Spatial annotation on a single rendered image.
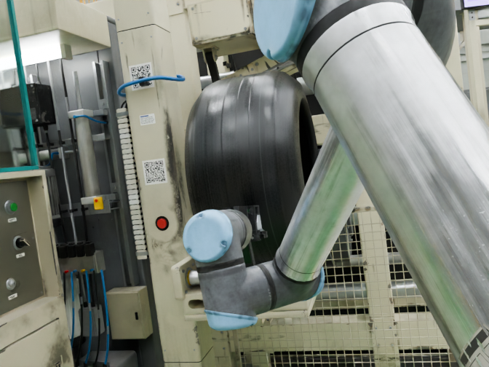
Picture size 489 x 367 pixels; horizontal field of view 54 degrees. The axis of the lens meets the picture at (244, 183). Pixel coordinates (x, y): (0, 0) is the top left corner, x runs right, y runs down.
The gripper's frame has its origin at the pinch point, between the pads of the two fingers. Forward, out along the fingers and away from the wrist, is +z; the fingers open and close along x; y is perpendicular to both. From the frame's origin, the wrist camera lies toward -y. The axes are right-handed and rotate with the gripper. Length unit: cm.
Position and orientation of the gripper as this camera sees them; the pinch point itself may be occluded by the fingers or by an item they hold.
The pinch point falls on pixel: (256, 234)
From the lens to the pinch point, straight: 120.1
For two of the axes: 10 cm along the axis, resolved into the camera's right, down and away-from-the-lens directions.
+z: 2.7, 0.4, 9.6
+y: -1.0, -9.9, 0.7
